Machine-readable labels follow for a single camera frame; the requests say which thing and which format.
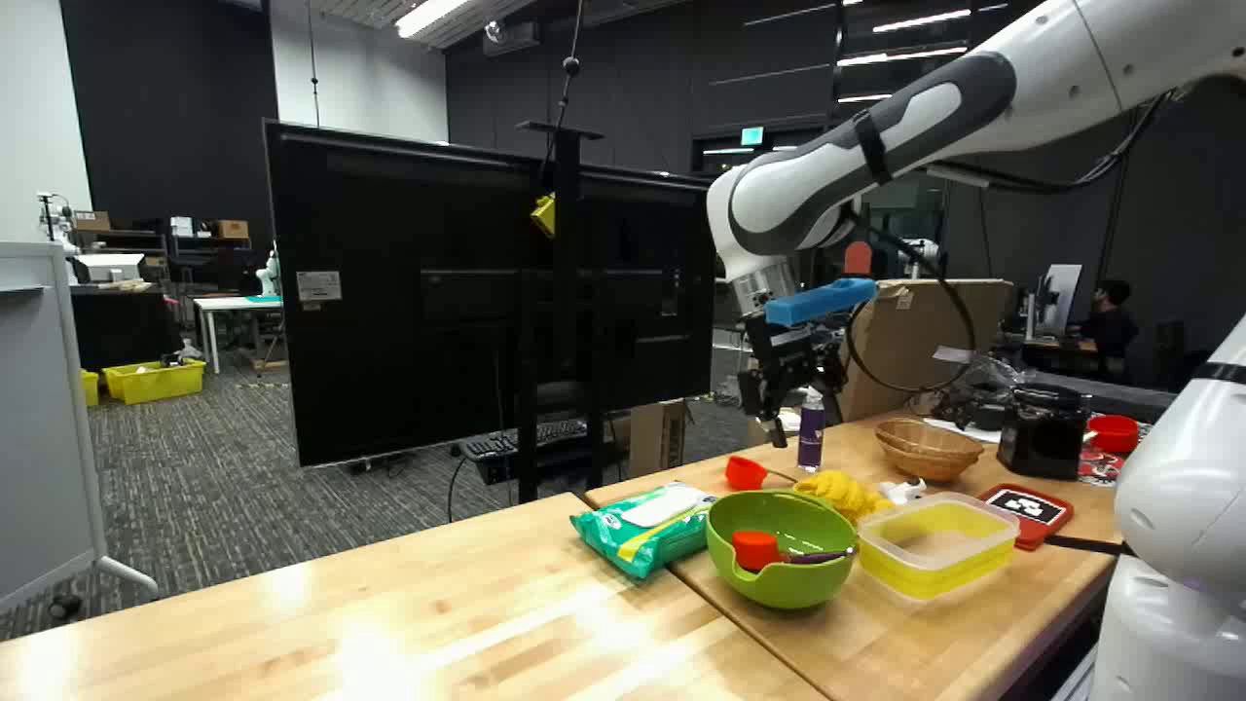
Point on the clear jar with red lid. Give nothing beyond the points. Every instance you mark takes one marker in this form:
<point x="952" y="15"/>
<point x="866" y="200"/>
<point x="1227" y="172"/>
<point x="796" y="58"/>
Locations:
<point x="1110" y="437"/>

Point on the purple hand sanitizer bottle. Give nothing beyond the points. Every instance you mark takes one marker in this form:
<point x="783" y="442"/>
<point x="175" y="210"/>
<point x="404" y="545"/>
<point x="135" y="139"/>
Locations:
<point x="811" y="442"/>

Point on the yellow clear plastic container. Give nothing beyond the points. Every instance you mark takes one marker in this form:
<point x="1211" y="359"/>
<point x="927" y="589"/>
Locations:
<point x="935" y="552"/>

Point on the small white object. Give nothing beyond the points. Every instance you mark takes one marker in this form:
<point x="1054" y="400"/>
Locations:
<point x="902" y="493"/>

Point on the green bowl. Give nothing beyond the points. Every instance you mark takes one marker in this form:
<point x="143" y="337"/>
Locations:
<point x="780" y="584"/>

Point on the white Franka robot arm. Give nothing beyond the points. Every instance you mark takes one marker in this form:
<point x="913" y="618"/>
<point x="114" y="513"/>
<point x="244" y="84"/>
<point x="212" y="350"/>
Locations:
<point x="804" y="195"/>

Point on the small orange pot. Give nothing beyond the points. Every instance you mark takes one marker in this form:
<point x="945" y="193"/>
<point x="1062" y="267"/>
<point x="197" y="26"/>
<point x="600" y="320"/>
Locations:
<point x="756" y="552"/>

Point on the green wet wipes pack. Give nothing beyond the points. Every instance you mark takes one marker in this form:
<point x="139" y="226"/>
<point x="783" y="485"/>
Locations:
<point x="644" y="528"/>

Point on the large black monitor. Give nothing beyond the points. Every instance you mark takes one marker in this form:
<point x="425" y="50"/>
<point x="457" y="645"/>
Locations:
<point x="390" y="323"/>

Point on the yellow plastic bin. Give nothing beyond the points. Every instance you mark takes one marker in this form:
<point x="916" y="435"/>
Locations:
<point x="155" y="384"/>

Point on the red tray with black print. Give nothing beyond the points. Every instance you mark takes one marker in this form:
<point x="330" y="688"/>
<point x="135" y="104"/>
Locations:
<point x="1025" y="506"/>

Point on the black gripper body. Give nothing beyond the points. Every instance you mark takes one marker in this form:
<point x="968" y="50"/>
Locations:
<point x="796" y="355"/>

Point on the black monitor stand pole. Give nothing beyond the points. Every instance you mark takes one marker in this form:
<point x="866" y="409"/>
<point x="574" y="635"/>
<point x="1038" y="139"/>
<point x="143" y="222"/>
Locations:
<point x="566" y="391"/>

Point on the seated person in background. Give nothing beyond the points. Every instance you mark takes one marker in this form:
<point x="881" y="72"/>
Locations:
<point x="1107" y="323"/>

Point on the small red cup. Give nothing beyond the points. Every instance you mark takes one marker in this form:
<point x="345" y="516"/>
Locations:
<point x="745" y="471"/>

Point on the woven wicker basket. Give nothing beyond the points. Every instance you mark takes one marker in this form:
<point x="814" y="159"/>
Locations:
<point x="927" y="452"/>

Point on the white background table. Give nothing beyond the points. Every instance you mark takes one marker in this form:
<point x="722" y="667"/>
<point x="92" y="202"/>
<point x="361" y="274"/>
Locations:
<point x="240" y="304"/>

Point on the yellow triangular tag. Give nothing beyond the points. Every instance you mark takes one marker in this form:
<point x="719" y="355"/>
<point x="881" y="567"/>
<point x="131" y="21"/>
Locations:
<point x="547" y="217"/>

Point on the yellow toy banana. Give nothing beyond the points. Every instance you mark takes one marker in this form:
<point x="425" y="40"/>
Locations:
<point x="844" y="493"/>

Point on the large cardboard box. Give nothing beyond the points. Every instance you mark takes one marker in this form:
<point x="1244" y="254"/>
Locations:
<point x="919" y="337"/>

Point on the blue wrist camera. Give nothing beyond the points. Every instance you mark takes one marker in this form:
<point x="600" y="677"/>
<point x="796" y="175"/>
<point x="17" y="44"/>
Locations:
<point x="819" y="304"/>

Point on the small cardboard box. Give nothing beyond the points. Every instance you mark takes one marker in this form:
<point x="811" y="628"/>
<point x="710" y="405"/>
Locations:
<point x="658" y="435"/>

